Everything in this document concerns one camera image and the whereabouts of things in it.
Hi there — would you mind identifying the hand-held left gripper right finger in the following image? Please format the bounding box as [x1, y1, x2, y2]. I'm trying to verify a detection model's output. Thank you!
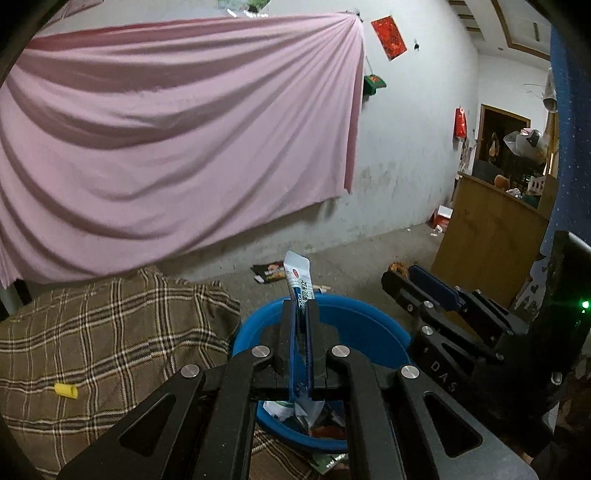
[304, 299, 536, 480]

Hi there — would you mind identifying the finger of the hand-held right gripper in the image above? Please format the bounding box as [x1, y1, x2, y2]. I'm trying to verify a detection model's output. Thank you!
[381, 271, 505, 366]
[408, 264, 528, 341]

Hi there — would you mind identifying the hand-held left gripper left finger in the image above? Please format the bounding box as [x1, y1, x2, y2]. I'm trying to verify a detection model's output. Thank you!
[55, 298, 305, 480]

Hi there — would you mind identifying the blue plastic basin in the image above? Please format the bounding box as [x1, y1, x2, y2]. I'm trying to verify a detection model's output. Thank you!
[231, 294, 413, 454]

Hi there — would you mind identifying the white blue sachet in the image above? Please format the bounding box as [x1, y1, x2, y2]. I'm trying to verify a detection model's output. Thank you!
[283, 251, 327, 426]

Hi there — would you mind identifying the white green packet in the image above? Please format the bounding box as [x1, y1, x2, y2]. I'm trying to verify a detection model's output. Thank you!
[263, 400, 297, 422]

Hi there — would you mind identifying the red white box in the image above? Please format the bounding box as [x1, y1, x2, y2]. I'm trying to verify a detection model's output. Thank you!
[431, 205, 454, 232]

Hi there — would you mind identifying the heart print cloth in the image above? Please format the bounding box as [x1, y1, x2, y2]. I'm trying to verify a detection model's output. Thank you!
[514, 257, 551, 325]

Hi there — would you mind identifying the wooden cabinet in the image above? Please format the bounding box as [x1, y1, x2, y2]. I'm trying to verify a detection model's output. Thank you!
[431, 172, 560, 311]

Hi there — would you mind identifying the red snack wrapper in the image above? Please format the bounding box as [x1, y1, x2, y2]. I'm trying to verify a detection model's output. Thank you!
[308, 422, 347, 440]

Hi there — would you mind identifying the dark snack packet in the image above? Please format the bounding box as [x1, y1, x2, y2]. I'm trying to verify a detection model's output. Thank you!
[251, 260, 287, 284]

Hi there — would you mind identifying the dark green wrapper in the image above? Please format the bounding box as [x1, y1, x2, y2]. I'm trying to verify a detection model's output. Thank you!
[309, 452, 350, 476]

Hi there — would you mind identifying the clear hanging plastic bag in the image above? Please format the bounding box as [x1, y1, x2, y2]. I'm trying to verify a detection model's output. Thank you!
[503, 130, 548, 163]

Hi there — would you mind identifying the brown plaid blanket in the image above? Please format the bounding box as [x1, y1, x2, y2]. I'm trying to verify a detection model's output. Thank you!
[0, 267, 324, 480]

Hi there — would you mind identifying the blue dotted cloth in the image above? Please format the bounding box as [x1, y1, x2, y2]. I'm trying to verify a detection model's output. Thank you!
[538, 18, 591, 278]

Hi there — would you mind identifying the green hanging dustpan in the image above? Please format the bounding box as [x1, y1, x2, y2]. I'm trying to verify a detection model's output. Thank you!
[362, 73, 388, 99]

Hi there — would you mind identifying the pink hanging sheet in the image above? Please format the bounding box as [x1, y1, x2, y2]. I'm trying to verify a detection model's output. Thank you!
[0, 12, 366, 289]

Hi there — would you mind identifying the wooden door frame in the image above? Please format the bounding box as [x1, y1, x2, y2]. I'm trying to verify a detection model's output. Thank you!
[473, 103, 533, 177]

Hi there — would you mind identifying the red paper wall sign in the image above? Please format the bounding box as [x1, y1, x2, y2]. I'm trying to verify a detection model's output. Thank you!
[370, 15, 408, 62]

